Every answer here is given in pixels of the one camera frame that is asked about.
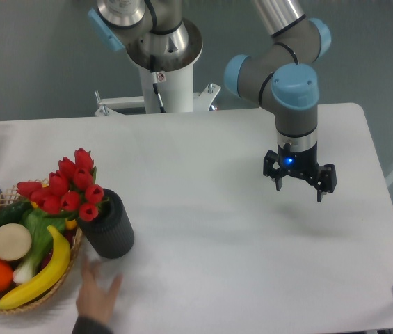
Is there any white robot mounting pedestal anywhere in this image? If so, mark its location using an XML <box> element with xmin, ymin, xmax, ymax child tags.
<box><xmin>95</xmin><ymin>64</ymin><xmax>221</xmax><ymax>116</ymax></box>

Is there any yellow banana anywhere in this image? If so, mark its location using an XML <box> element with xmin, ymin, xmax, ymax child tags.
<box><xmin>0</xmin><ymin>225</ymin><xmax>71</xmax><ymax>310</ymax></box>

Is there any woven wicker basket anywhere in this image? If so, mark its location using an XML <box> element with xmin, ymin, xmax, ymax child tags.
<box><xmin>0</xmin><ymin>179</ymin><xmax>83</xmax><ymax>315</ymax></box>

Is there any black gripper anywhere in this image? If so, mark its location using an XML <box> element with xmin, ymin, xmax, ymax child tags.
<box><xmin>263</xmin><ymin>143</ymin><xmax>337</xmax><ymax>202</ymax></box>

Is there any green cucumber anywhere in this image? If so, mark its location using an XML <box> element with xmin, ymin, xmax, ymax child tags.
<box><xmin>0</xmin><ymin>201</ymin><xmax>33</xmax><ymax>227</ymax></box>

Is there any red tulip bouquet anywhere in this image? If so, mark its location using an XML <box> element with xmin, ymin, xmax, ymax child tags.
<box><xmin>17</xmin><ymin>148</ymin><xmax>109</xmax><ymax>223</ymax></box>

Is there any dark grey sleeve forearm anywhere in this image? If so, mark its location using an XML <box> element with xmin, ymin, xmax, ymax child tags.
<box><xmin>72</xmin><ymin>316</ymin><xmax>113</xmax><ymax>334</ymax></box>

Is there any green leek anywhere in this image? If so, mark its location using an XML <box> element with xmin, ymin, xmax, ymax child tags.
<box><xmin>13</xmin><ymin>209</ymin><xmax>65</xmax><ymax>285</ymax></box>

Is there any beige round disc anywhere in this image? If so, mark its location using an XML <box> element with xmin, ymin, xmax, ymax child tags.
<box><xmin>0</xmin><ymin>223</ymin><xmax>32</xmax><ymax>261</ymax></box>

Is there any person's hand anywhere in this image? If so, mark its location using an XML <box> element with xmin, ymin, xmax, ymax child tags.
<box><xmin>76</xmin><ymin>257</ymin><xmax>123</xmax><ymax>325</ymax></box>

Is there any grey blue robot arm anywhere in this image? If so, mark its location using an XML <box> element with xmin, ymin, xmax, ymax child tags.
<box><xmin>88</xmin><ymin>1</ymin><xmax>337</xmax><ymax>197</ymax></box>

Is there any dark grey ribbed vase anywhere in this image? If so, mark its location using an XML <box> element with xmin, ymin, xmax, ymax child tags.
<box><xmin>77</xmin><ymin>189</ymin><xmax>134</xmax><ymax>259</ymax></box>

